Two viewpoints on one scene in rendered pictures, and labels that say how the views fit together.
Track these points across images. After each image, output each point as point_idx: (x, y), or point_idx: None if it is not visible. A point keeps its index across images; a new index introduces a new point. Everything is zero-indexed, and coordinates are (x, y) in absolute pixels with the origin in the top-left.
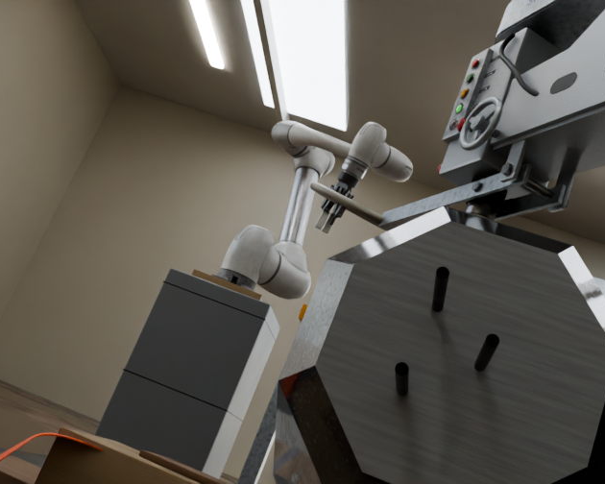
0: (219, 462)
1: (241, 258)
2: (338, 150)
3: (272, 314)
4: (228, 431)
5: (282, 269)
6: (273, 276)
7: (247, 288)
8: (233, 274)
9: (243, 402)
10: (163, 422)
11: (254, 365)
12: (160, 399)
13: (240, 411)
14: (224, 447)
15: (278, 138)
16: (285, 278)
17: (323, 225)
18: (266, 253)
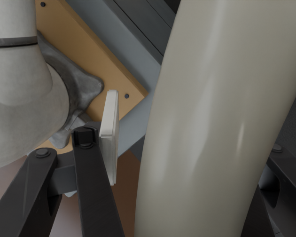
0: (163, 9)
1: (45, 140)
2: None
3: (158, 58)
4: (172, 26)
5: (22, 25)
6: (37, 41)
7: (92, 98)
8: (63, 127)
9: (149, 7)
10: None
11: (161, 34)
12: None
13: (148, 4)
14: (166, 15)
15: None
16: (31, 1)
17: (117, 102)
18: (23, 104)
